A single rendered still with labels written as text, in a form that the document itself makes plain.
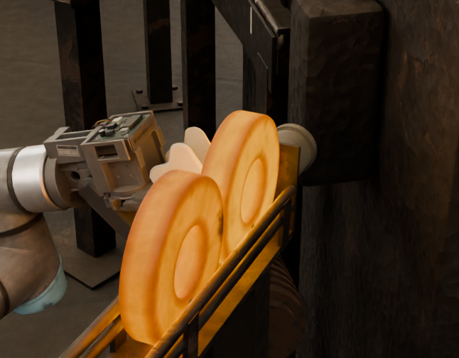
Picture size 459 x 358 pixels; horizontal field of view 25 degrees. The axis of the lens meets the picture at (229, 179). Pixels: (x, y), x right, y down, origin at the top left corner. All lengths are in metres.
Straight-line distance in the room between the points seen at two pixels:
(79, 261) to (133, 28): 1.23
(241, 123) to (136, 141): 0.12
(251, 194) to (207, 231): 0.15
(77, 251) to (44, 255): 0.98
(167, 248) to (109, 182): 0.24
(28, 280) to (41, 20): 2.18
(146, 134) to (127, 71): 1.88
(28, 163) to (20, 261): 0.12
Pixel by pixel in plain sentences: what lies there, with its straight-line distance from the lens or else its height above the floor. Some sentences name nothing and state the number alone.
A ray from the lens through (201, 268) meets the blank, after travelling 0.95.
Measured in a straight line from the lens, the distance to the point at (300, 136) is 1.18.
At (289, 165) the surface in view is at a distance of 1.11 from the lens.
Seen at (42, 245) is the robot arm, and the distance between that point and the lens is 1.21.
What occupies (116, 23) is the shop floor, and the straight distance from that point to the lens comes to 3.28.
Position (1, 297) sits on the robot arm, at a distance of 1.17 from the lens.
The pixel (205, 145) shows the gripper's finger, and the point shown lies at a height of 0.74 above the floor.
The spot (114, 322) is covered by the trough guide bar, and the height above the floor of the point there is 0.69.
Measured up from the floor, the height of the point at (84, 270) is 0.01.
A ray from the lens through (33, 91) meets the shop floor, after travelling 2.87.
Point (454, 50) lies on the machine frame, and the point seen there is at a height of 0.82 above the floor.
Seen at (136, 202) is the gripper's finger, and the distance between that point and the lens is 1.06.
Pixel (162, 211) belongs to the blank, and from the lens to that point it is 0.86.
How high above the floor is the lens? 1.26
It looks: 31 degrees down
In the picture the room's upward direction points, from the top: straight up
